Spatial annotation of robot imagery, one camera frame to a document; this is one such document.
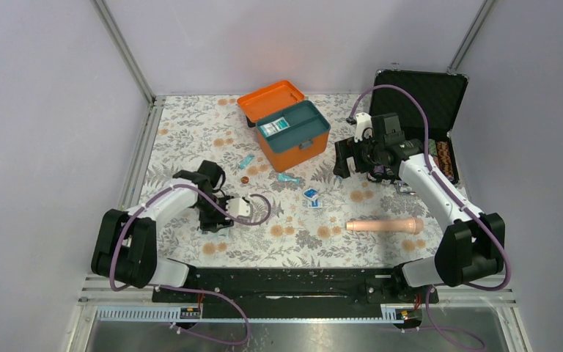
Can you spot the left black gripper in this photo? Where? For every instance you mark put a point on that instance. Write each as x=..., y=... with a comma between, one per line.
x=213, y=224

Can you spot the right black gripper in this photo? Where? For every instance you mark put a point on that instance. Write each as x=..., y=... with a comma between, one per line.
x=349, y=148

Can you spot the orange plastic medicine box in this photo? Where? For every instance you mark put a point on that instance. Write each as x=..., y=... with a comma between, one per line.
x=268, y=100

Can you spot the small teal sachet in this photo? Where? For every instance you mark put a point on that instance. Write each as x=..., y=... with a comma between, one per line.
x=246, y=161

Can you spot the teal divided tray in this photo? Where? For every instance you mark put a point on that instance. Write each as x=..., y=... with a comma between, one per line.
x=306, y=124

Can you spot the blue white wipe packet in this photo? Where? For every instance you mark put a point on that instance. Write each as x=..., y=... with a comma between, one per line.
x=313, y=198

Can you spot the teal bandage sachet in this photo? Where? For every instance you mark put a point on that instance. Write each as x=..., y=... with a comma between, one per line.
x=287, y=178

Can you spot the medical gauze packet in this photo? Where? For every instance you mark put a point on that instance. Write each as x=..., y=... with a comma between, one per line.
x=270, y=128

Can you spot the white teal dressing packet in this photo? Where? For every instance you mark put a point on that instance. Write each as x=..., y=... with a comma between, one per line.
x=216, y=231

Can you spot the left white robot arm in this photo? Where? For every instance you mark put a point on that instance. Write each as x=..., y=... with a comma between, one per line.
x=126, y=247

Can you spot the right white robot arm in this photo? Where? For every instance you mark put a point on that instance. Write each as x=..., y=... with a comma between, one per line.
x=472, y=246

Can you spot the floral tablecloth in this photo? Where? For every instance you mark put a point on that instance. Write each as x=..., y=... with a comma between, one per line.
x=213, y=127

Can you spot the black foam-lined case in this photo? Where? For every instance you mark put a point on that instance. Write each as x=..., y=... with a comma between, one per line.
x=439, y=96

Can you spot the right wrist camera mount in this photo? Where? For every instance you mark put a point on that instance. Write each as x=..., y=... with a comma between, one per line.
x=364, y=129

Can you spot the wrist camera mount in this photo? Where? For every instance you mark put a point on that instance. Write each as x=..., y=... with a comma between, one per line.
x=364, y=129
x=239, y=207

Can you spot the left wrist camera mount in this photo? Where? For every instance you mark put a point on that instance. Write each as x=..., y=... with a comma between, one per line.
x=239, y=207

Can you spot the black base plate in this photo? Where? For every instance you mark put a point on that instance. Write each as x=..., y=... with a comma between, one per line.
x=271, y=293

